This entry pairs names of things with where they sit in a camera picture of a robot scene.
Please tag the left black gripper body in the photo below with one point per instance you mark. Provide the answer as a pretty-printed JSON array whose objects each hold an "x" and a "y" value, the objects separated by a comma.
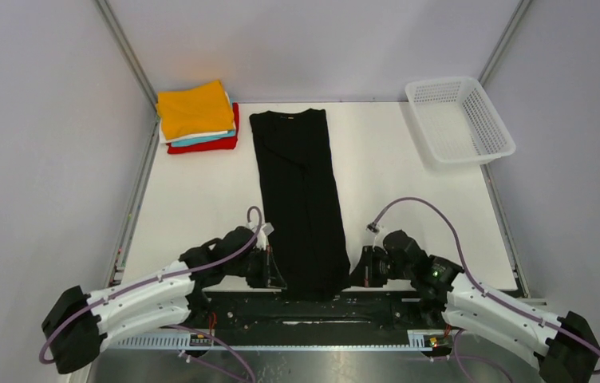
[{"x": 255, "y": 267}]

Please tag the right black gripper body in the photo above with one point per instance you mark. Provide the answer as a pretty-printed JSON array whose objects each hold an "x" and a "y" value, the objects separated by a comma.
[{"x": 369, "y": 270}]

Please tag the black t shirt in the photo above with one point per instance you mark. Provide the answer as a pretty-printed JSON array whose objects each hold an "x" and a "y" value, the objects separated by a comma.
[{"x": 300, "y": 199}]

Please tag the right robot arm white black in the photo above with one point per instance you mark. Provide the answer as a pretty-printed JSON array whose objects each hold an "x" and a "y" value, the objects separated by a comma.
[{"x": 561, "y": 348}]

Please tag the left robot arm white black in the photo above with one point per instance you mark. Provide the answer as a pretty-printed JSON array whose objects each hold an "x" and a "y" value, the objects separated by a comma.
[{"x": 80, "y": 326}]

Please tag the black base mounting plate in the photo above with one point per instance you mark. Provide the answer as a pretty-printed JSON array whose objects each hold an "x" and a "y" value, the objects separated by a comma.
[{"x": 360, "y": 317}]

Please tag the right small electronics module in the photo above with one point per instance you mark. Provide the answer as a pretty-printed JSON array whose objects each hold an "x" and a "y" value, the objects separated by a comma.
[{"x": 440, "y": 341}]

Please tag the small electronics module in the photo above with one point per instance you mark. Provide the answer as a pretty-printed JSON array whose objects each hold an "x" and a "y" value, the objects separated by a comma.
[
  {"x": 200, "y": 340},
  {"x": 440, "y": 341}
]

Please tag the left small electronics module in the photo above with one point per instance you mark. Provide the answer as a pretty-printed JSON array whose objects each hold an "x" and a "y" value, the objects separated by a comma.
[{"x": 200, "y": 340}]

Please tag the red folded t shirt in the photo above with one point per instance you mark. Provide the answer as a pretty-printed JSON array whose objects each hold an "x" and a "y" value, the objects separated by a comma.
[{"x": 226, "y": 143}]

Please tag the teal folded t shirt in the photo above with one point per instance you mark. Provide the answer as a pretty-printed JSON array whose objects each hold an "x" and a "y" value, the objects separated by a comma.
[{"x": 204, "y": 139}]

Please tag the white plastic basket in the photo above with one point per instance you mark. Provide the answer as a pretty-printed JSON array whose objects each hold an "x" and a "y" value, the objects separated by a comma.
[{"x": 456, "y": 123}]

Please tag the white folded t shirt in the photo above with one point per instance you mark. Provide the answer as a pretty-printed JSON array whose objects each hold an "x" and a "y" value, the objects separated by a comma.
[{"x": 164, "y": 140}]

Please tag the orange folded t shirt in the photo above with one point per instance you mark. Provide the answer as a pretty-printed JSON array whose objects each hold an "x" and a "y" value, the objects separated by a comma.
[{"x": 201, "y": 110}]

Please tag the white slotted cable duct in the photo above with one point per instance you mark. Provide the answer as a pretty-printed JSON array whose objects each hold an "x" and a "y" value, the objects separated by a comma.
[{"x": 180, "y": 341}]

